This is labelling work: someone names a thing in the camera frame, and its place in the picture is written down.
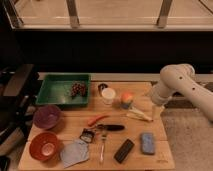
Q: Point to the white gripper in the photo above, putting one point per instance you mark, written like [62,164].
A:
[159,95]

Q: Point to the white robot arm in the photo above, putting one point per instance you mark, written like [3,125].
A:
[180,78]

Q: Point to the green plastic tray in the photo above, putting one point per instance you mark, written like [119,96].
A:
[56,89]

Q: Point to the yellow banana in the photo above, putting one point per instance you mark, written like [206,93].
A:
[138,114]

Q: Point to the blue sponge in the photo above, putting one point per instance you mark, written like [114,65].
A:
[147,143]

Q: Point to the black rectangular remote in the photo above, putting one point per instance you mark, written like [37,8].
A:
[123,151]

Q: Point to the white cup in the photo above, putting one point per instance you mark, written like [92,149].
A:
[108,96]

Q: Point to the small black round object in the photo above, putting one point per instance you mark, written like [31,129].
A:
[101,87]

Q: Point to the orange carrot toy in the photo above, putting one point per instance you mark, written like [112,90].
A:
[95,119]

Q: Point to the silver fork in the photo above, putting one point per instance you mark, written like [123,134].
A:
[103,140]

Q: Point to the small black clip object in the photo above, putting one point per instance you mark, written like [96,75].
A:
[87,136]

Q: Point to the dark grape bunch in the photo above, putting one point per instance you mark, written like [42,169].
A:
[78,88]

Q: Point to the grey-blue cloth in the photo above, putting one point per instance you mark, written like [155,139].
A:
[75,152]

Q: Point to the purple bowl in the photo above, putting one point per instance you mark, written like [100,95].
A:
[46,117]

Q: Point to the red bowl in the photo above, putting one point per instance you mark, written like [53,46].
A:
[44,146]

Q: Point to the black chair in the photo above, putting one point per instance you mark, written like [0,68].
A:
[17,95]

